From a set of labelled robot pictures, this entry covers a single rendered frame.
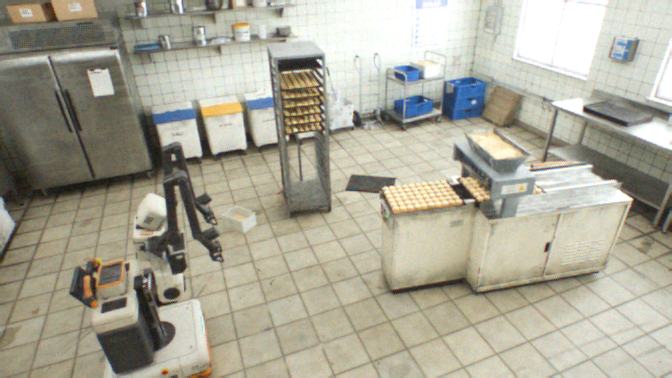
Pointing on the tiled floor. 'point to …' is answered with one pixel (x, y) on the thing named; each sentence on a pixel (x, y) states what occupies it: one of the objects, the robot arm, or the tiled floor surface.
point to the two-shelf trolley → (422, 95)
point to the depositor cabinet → (545, 239)
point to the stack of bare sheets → (369, 183)
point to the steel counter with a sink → (655, 133)
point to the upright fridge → (70, 102)
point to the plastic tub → (239, 219)
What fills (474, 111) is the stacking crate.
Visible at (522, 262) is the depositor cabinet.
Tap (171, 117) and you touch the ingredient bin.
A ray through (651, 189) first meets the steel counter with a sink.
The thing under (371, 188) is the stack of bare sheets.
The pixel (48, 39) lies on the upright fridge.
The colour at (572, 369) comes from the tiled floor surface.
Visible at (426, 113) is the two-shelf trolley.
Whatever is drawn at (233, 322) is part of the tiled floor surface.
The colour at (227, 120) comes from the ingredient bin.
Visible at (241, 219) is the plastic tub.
